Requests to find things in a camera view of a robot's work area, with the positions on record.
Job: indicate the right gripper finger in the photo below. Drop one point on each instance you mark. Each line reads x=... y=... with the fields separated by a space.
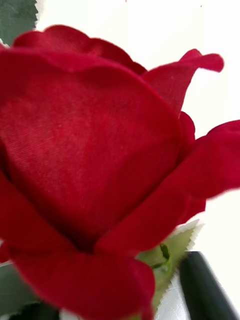
x=207 y=290

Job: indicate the red rose with green stem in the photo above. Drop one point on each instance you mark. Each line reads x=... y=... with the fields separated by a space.
x=90 y=150

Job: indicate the green leaf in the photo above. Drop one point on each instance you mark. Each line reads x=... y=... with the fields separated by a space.
x=15 y=17

